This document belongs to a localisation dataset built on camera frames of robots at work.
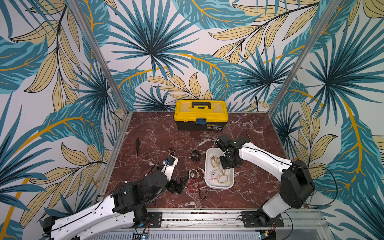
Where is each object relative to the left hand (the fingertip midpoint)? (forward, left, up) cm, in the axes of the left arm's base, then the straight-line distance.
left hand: (179, 175), depth 68 cm
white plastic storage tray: (+6, -19, -18) cm, 27 cm away
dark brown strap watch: (+20, +7, -15) cm, 26 cm away
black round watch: (+20, -8, -19) cm, 29 cm away
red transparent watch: (+2, -7, -19) cm, 20 cm away
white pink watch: (+7, -18, -17) cm, 25 cm away
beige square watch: (+3, -24, -18) cm, 30 cm away
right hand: (+11, -26, -12) cm, 30 cm away
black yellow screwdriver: (+29, +31, -18) cm, 46 cm away
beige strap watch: (+16, -20, -18) cm, 31 cm away
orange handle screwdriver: (+35, -46, -19) cm, 61 cm away
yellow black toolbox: (+41, -9, -3) cm, 42 cm away
